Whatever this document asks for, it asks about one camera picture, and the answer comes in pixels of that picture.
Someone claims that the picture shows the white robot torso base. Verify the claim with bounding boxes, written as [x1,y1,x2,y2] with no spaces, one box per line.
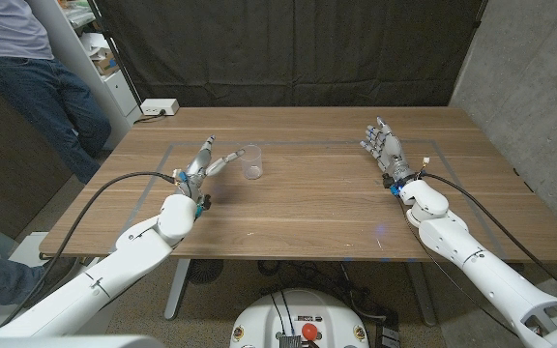
[229,288,370,348]

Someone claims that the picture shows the black backdrop stand pole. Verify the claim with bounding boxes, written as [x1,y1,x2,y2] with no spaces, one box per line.
[86,0,145,115]

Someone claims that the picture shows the black power adapter brick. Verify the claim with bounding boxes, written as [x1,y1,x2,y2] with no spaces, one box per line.
[374,311,401,348]

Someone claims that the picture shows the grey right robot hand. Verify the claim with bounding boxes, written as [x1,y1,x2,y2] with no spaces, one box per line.
[359,115,418,189]

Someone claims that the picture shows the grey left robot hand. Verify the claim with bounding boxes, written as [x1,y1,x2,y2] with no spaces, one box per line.
[173,134,247,218]

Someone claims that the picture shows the cardboard box with blue tape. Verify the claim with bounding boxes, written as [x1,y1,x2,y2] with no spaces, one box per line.
[92,47,121,77]

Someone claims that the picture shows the standing person in jeans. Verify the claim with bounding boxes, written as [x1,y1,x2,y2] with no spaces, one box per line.
[0,0,113,186]

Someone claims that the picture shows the black round fan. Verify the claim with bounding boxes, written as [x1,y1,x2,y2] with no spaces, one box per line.
[187,258,225,285]

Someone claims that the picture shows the white power strip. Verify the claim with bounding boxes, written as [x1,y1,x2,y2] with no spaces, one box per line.
[139,98,181,117]

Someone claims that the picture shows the black backdrop curtain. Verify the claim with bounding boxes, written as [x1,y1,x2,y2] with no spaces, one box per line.
[93,0,490,108]

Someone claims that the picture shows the white shelf cabinet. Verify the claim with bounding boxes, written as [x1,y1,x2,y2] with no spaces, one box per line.
[26,0,143,151]

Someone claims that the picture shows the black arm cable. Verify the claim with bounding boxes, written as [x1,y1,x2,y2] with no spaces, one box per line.
[0,171,178,330]
[421,172,557,306]

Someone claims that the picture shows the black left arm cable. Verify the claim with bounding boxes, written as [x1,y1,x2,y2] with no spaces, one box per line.
[0,171,178,330]

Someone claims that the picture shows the thin black right arm wire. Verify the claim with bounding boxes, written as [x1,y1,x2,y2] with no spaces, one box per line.
[396,195,519,337]

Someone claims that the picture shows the seated person in jeans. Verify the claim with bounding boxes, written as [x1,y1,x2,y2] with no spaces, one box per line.
[0,249,79,328]

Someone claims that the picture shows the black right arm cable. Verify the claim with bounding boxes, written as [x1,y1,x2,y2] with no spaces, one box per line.
[421,172,557,306]

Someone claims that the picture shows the clear plastic measuring cup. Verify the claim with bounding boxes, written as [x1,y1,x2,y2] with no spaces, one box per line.
[238,144,264,181]

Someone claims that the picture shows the grey table leg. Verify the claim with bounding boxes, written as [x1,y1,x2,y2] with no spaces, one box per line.
[163,258,192,321]
[405,261,438,328]

